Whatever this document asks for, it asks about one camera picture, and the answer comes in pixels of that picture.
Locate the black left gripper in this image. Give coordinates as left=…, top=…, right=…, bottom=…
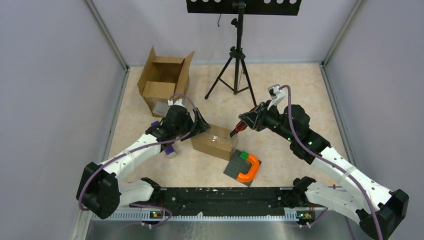
left=174, top=107, right=210, bottom=141

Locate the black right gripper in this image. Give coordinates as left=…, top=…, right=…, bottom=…
left=239, top=99, right=296, bottom=143

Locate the red black utility knife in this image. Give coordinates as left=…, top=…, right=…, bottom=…
left=229, top=120, right=248, bottom=138

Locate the small cardboard box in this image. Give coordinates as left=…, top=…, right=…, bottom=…
left=190, top=124, right=238, bottom=161

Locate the purple rectangular box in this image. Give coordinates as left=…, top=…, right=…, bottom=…
left=150, top=121, right=178, bottom=160

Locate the large cardboard express box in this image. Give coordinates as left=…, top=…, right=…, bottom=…
left=137, top=47, right=195, bottom=117

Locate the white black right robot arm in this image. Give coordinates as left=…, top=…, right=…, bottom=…
left=235, top=100, right=409, bottom=240

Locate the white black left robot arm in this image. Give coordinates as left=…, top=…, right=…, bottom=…
left=76, top=105, right=211, bottom=219

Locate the green block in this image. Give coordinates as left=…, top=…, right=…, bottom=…
left=239, top=151, right=249, bottom=161

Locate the white shipping label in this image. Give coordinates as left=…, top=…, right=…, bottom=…
left=152, top=101, right=170, bottom=117

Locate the grey knife holder plate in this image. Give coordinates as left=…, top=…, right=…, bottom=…
left=223, top=149, right=262, bottom=187

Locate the black tripod stand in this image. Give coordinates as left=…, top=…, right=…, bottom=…
left=204, top=0, right=257, bottom=107

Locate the black perforated tripod tray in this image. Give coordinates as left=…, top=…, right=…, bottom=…
left=186, top=0, right=302, bottom=16

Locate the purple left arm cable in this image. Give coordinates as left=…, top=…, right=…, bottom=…
left=77, top=93, right=200, bottom=229

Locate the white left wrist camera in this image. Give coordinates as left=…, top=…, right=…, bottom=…
left=167, top=98, right=186, bottom=108

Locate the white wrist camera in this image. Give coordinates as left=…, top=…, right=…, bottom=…
left=267, top=84, right=286, bottom=110
left=167, top=98, right=186, bottom=108

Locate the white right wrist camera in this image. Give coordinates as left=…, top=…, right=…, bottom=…
left=267, top=84, right=286, bottom=110

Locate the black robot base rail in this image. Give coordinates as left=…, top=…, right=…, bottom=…
left=129, top=186, right=327, bottom=220

